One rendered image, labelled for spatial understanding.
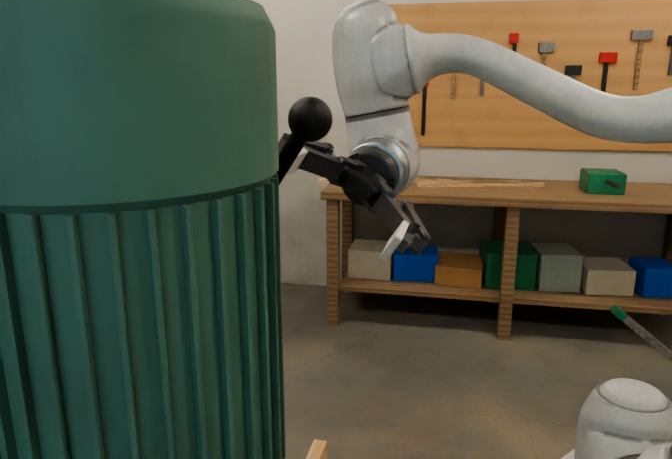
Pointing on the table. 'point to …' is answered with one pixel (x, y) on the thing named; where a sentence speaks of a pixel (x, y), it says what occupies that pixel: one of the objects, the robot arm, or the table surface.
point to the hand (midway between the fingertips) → (336, 207)
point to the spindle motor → (138, 223)
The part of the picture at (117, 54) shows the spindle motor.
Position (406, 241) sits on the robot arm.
